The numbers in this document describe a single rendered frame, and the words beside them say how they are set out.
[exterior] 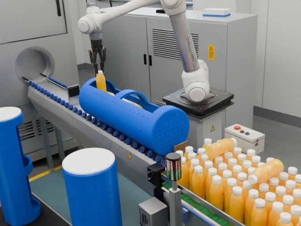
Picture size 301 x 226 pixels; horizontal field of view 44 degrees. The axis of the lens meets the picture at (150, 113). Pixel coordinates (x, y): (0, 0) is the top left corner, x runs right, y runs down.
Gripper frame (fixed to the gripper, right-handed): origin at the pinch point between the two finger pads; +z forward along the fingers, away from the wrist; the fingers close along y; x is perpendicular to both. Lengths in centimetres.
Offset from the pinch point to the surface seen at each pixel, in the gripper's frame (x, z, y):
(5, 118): -29, 29, 61
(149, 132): 75, 20, 13
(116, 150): 36, 46, 12
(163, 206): 102, 47, 26
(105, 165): 75, 29, 42
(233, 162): 121, 25, -2
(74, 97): -49, 33, 0
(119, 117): 45, 20, 13
